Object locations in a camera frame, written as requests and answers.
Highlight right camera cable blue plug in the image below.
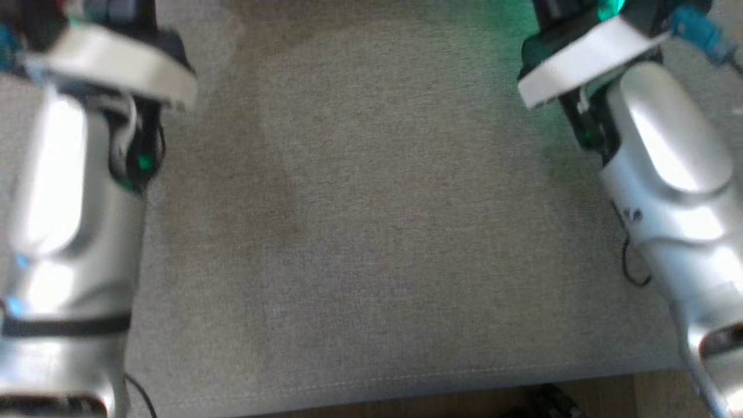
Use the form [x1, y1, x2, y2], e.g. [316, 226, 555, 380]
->
[669, 6, 743, 76]

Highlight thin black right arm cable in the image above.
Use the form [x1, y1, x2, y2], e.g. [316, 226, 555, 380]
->
[609, 200, 652, 288]

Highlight large grey sofa seat cushion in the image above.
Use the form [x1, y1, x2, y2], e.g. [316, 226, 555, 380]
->
[0, 0, 743, 418]

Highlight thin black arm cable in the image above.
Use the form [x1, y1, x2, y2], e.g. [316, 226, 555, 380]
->
[609, 200, 652, 288]
[124, 373, 158, 418]

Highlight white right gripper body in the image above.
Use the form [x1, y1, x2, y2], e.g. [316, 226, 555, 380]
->
[517, 0, 669, 111]

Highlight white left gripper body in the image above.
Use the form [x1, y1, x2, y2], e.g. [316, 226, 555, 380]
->
[23, 0, 199, 112]

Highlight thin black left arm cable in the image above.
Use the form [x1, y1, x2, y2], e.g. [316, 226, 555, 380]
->
[124, 373, 158, 418]

